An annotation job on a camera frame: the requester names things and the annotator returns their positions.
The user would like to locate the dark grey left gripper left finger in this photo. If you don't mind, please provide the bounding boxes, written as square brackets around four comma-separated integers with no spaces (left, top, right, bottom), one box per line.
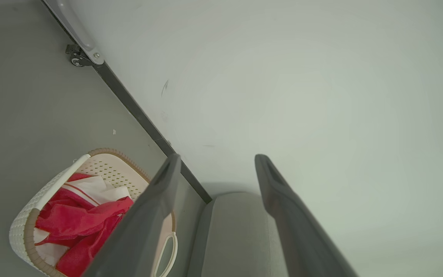
[83,154,182,277]

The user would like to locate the black caster wheel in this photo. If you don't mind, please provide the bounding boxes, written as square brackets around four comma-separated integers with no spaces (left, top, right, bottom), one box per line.
[65,44,92,67]

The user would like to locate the cream perforated laundry basket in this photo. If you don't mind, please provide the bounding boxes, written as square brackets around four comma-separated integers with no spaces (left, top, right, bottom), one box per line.
[9,148,178,277]

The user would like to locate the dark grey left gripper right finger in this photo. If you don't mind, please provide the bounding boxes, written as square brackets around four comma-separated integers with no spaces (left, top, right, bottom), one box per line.
[255,154,358,277]

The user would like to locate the black baseboard strip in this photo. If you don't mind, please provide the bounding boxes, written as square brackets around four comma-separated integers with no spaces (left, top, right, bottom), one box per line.
[92,61,213,204]

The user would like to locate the grey fabric cushion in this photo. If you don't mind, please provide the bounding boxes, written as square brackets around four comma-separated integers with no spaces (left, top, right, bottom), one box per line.
[186,192,289,277]

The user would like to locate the red and white garment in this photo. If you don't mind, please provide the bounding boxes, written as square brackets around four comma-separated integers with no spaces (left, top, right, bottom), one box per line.
[34,196,134,277]

